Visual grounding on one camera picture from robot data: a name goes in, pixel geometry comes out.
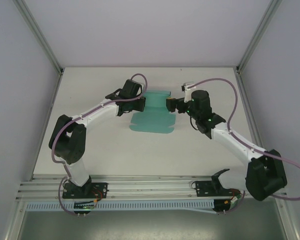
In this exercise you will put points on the aluminium frame post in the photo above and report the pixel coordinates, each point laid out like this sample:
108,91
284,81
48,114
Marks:
258,37
41,40

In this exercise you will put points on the teal cardboard box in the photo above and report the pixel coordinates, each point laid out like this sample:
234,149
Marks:
152,122

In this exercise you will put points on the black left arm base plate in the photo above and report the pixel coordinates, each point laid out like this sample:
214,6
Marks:
101,187

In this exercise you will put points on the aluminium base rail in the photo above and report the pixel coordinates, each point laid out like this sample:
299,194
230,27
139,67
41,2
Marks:
150,188

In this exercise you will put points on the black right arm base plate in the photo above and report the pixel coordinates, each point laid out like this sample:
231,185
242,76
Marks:
202,188

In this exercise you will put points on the aluminium table side rail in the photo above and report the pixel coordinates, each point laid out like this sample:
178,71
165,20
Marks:
245,100
52,105

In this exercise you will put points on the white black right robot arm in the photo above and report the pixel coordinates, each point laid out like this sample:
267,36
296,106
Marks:
231,147

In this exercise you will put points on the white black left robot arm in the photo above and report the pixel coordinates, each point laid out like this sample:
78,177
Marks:
77,172

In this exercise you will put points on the aluminium frame leg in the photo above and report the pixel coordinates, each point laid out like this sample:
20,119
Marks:
13,220
288,220

